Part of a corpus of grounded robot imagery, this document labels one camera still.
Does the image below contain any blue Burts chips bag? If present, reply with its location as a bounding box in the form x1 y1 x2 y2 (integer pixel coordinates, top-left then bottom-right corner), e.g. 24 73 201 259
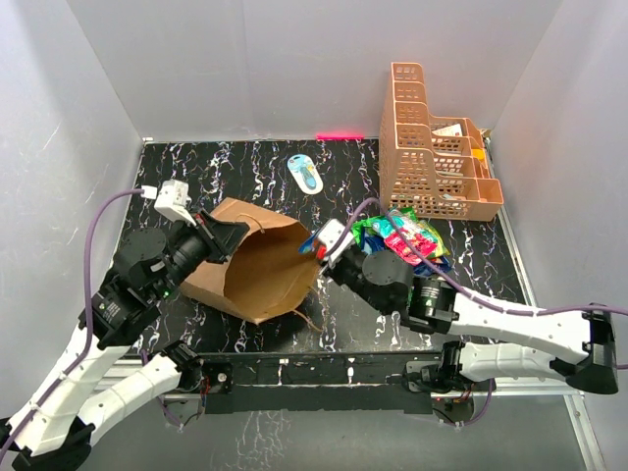
360 235 389 254

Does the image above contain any teal white snack packet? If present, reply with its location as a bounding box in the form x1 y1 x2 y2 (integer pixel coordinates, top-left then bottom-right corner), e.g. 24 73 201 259
370 208 418 238

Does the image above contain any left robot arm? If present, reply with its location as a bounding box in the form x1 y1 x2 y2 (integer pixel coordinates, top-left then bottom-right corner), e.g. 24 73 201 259
1 210 249 470

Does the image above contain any blue correction tape blister pack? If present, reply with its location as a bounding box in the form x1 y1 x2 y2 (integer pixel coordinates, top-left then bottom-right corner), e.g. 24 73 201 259
287 154 323 195

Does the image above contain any pink red snack packet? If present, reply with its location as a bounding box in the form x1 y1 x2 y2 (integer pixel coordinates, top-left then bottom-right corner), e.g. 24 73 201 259
382 227 439 266

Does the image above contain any white card in organizer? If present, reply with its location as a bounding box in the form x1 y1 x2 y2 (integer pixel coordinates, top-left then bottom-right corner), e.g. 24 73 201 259
432 123 465 137

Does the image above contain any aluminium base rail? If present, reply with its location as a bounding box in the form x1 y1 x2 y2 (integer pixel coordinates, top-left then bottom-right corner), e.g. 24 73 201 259
105 352 607 471

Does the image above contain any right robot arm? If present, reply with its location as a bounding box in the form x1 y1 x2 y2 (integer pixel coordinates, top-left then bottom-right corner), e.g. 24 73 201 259
298 235 619 394

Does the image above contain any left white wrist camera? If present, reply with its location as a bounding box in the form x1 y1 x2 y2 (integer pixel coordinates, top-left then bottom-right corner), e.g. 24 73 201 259
140 180 196 227

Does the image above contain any brown paper bag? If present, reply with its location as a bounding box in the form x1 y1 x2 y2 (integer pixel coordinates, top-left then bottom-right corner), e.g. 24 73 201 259
181 197 319 325

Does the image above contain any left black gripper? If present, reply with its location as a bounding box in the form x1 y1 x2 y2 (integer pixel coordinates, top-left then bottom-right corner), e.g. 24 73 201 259
154 206 251 299

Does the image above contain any orange plastic file organizer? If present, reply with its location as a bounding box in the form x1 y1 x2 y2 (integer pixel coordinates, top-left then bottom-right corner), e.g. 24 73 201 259
379 62 503 222

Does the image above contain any yellow green snack bag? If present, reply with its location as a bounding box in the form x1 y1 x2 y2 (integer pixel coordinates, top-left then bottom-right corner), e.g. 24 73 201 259
416 220 450 259

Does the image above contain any green Chuba cassava chips bag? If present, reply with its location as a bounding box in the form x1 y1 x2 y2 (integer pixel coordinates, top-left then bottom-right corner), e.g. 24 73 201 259
350 205 418 254

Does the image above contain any dark blue Burts chilli bag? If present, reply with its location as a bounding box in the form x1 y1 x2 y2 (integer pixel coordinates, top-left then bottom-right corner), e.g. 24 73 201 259
411 252 452 279

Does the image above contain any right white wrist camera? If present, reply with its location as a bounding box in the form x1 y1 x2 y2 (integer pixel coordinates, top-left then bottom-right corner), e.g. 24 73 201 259
313 219 355 267

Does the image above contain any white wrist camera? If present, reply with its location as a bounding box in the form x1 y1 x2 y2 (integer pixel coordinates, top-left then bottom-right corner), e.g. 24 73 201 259
140 180 196 227
313 219 355 267

